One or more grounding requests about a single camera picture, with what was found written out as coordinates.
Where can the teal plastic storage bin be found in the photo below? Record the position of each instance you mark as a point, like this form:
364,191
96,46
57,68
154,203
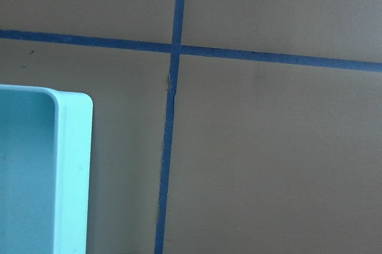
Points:
45,169

